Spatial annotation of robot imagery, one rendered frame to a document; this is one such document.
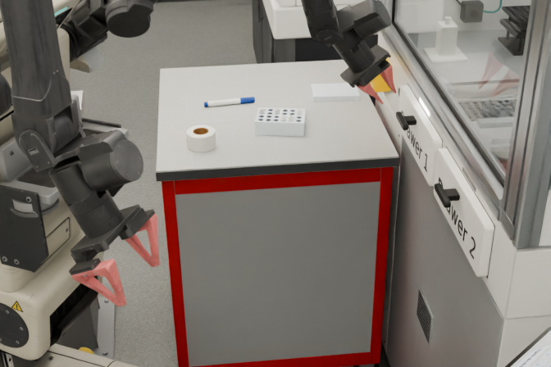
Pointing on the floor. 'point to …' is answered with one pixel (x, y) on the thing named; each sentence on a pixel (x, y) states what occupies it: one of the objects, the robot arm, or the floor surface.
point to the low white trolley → (274, 219)
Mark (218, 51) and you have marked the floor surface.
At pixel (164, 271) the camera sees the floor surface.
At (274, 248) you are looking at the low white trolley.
